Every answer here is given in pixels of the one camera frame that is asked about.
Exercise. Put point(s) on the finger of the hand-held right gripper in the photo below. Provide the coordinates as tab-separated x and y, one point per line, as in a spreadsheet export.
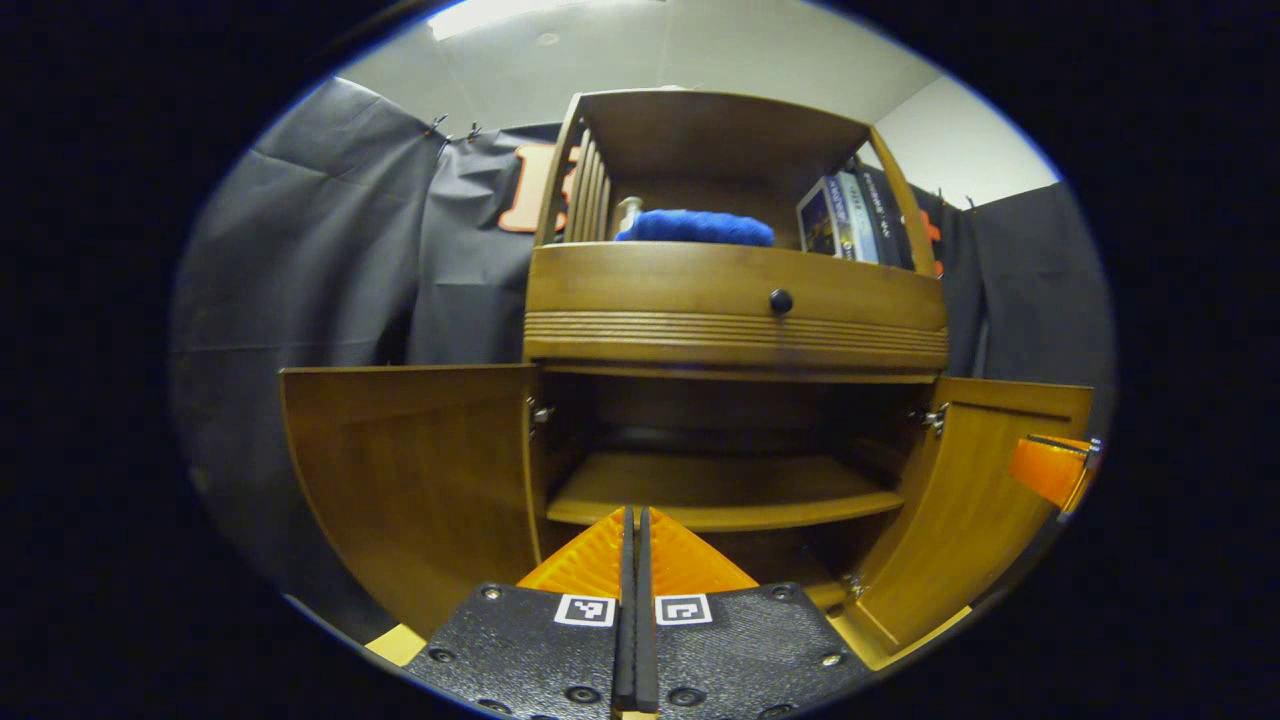
1045	470

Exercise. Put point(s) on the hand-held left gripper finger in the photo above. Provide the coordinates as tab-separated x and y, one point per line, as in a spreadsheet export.
647	620
626	620

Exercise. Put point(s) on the wooden shoe cabinet door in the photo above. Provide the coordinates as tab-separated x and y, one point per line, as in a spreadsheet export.
410	480
960	520

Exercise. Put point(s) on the wooden double-door shoe cabinet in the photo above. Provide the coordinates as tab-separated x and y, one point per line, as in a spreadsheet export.
720	140

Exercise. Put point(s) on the metal door hinge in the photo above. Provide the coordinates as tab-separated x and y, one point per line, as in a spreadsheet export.
853	585
540	413
935	418

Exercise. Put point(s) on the wooden inner shelf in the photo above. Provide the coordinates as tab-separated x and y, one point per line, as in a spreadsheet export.
720	490

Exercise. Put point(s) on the dark book with pink dots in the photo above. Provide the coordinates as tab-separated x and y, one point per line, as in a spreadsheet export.
903	235

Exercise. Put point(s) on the black spine book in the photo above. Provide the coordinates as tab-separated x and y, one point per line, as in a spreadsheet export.
885	225

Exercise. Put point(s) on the white spine book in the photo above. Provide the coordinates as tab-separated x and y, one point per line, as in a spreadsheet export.
860	220

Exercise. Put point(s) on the black round drawer knob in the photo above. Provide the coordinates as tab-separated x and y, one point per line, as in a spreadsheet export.
781	301

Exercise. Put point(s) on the blue folded towel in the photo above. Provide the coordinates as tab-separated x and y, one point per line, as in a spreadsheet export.
700	228

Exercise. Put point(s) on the clear pump bottle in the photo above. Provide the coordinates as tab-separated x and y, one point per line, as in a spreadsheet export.
628	212

